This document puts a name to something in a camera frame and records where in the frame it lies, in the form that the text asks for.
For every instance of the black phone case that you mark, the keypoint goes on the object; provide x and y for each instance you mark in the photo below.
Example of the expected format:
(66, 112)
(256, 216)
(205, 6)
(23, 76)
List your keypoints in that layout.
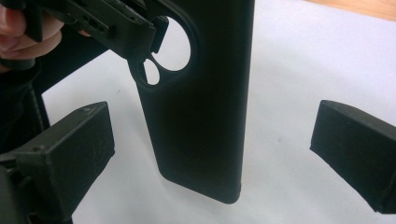
(199, 124)

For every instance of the wooden table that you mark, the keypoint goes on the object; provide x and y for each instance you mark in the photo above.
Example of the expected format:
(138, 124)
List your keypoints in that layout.
(367, 7)

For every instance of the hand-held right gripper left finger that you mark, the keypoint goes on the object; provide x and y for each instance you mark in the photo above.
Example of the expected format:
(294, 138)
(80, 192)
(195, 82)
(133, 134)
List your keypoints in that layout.
(68, 155)

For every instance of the white board sheet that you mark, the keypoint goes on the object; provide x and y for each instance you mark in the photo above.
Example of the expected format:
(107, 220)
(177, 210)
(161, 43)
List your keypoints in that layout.
(280, 77)

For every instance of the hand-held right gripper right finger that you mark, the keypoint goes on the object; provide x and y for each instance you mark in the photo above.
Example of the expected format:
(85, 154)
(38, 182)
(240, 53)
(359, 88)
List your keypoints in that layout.
(358, 149)

